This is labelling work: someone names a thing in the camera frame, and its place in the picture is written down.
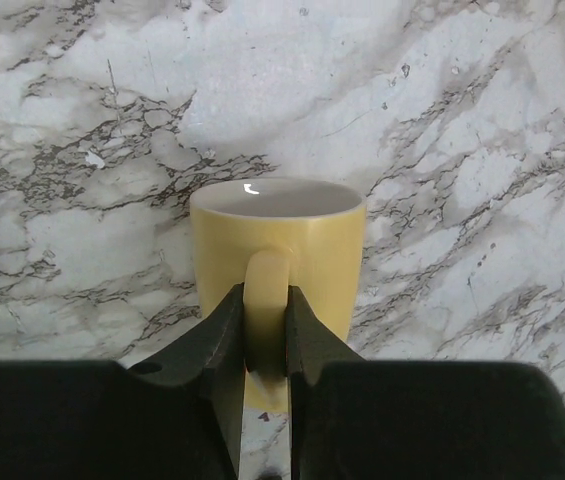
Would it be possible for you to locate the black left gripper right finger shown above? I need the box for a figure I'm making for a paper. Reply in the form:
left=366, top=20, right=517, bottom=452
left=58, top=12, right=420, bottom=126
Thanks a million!
left=285, top=287, right=565, bottom=479

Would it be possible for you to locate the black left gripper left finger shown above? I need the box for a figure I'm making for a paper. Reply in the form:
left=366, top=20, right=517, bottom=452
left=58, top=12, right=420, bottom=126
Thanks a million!
left=0, top=285, right=245, bottom=479

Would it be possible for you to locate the yellow mug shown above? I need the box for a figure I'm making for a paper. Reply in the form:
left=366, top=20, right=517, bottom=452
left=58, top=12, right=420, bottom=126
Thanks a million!
left=190, top=178, right=366, bottom=413

